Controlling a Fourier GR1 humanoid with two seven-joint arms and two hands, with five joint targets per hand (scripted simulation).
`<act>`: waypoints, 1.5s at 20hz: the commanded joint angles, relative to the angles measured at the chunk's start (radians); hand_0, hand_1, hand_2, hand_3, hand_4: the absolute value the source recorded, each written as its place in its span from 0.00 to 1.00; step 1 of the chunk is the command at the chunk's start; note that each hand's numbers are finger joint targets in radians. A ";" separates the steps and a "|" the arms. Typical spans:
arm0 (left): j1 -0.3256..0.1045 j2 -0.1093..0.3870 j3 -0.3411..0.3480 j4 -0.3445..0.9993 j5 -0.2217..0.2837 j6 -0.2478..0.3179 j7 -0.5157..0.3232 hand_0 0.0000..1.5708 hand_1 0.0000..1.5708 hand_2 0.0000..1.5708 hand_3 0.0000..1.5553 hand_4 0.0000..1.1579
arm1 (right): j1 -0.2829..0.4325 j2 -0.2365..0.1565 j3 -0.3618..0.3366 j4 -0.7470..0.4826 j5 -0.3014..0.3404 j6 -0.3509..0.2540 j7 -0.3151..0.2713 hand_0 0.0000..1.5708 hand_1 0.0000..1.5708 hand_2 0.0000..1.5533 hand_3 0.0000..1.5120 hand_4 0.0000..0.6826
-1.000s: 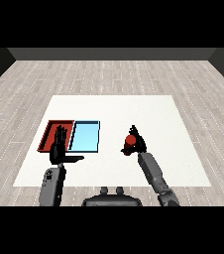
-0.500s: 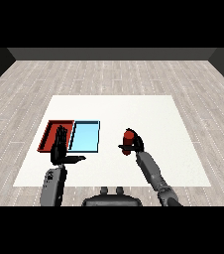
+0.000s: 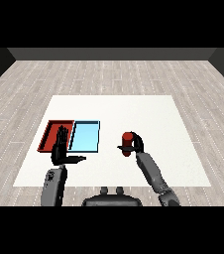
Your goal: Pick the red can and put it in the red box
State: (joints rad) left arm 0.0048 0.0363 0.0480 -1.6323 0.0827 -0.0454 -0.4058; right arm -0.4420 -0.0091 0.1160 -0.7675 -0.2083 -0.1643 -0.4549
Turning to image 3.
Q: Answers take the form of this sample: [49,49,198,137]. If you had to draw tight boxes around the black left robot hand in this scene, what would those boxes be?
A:
[51,125,87,167]

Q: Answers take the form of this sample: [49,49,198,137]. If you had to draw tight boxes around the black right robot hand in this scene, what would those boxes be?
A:
[116,131,146,155]

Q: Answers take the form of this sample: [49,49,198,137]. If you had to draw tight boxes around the small red can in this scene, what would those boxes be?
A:
[121,131,135,158]

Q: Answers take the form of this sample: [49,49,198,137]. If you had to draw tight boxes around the shallow red open box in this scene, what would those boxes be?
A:
[37,119,75,154]

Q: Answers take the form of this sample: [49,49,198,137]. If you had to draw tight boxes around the shallow light blue open box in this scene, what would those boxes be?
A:
[66,120,101,154]

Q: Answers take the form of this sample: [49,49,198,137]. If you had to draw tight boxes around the dark grey robot body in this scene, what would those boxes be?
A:
[81,187,144,207]

